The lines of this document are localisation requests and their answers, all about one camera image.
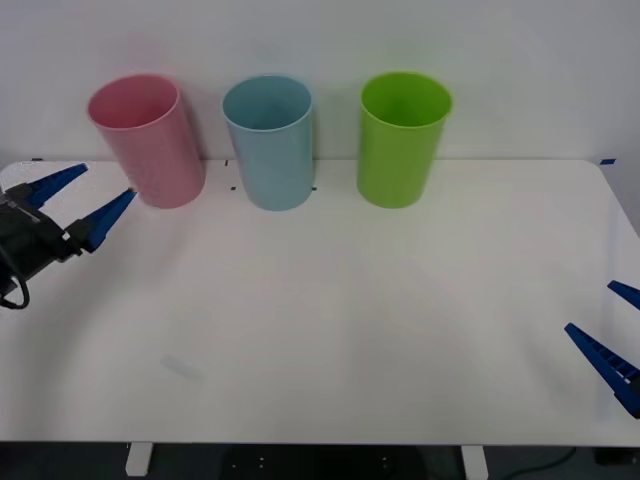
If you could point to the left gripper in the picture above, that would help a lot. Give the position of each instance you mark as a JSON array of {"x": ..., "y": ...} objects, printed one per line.
[{"x": 30, "y": 245}]

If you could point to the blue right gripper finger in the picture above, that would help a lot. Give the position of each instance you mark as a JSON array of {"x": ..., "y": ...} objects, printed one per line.
[
  {"x": 627, "y": 294},
  {"x": 607, "y": 362}
]

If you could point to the pink plastic waste bin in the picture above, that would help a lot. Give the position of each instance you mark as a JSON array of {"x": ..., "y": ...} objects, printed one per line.
[{"x": 160, "y": 160}]

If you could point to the white table leg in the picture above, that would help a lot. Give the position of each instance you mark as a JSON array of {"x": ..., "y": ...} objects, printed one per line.
[
  {"x": 138, "y": 459},
  {"x": 474, "y": 461}
]

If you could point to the pale blue plastic waste bin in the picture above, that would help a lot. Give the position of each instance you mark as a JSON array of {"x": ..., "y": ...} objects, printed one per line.
[{"x": 277, "y": 165}]

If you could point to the green plastic waste bin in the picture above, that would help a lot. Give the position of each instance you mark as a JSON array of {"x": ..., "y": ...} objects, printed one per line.
[{"x": 395, "y": 165}]

